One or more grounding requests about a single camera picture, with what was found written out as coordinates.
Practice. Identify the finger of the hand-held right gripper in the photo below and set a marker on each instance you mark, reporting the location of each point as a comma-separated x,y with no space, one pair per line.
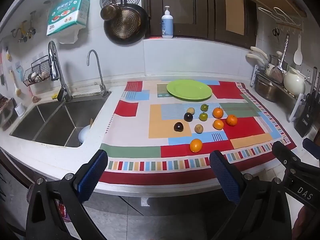
282,152
311,148

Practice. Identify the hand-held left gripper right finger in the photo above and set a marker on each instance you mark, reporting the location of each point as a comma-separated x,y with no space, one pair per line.
225,177

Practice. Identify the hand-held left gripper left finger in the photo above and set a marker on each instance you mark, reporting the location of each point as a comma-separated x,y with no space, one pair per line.
92,177

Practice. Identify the orange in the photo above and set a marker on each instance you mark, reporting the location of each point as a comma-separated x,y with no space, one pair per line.
217,113
195,145
218,124
231,120

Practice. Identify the brown kiwi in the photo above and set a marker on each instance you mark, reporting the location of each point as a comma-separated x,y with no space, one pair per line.
198,128
190,110

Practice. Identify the green citrus fruit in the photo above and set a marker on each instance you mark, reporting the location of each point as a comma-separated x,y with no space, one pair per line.
204,107
203,117

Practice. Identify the dark plum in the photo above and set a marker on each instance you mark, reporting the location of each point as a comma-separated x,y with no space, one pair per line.
178,127
188,117

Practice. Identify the green plate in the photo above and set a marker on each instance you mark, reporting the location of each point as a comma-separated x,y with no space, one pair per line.
185,90

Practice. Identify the black knife block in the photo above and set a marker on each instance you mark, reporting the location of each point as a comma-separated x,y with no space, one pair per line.
306,120

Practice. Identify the colourful printed cloth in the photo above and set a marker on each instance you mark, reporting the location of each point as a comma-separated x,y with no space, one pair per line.
247,132

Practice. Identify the white bowl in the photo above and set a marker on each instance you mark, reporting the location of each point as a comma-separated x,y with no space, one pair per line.
83,136

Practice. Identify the steel sink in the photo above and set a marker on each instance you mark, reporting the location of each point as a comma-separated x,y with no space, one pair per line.
57,122

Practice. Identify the steel pot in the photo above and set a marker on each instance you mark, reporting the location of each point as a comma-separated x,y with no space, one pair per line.
266,87

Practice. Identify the white ceramic jug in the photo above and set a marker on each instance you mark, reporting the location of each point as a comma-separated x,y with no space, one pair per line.
295,81

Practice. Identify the steel skimmer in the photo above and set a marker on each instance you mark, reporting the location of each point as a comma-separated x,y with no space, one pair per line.
276,74

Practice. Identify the dish rack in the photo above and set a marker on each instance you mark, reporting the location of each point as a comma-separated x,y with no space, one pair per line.
255,77

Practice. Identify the white rice paddle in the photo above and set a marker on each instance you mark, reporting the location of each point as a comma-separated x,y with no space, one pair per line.
297,56

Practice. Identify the white cup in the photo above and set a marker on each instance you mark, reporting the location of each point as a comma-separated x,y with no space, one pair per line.
20,110

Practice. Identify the steel gooseneck faucet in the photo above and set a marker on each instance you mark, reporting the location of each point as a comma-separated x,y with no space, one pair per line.
98,67

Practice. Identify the dish brush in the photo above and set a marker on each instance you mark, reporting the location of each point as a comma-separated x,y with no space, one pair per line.
17,88

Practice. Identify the black scissors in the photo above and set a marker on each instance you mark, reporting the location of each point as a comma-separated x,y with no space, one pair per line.
276,32

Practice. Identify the chrome pull-out faucet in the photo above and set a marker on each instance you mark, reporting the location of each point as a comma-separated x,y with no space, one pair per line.
53,57

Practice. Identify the white plastic bag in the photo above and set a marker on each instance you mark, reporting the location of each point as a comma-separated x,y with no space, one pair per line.
67,36

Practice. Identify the wooden cutting board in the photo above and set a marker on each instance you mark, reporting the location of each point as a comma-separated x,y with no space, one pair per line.
280,2

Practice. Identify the cardboard sheet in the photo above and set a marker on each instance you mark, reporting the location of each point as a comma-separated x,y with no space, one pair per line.
233,10

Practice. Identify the gold perforated strainer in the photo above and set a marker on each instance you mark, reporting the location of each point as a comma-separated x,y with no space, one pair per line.
125,23

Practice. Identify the blue pump soap bottle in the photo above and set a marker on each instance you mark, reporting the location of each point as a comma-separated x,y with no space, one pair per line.
167,25

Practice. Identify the black frying pan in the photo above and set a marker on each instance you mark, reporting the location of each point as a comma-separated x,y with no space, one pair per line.
144,22

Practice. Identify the teal box of bags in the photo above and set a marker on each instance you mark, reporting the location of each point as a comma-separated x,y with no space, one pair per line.
65,12

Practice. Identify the small copper saucepan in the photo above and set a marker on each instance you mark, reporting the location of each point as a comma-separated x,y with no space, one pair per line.
110,11

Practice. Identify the wall hook rack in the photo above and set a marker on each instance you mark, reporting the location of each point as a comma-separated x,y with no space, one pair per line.
290,23

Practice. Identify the yellow bicycle wall hook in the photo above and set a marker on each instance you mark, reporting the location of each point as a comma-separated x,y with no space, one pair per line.
22,28

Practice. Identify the dark wooden window frame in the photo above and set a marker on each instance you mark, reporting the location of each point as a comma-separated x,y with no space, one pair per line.
200,5

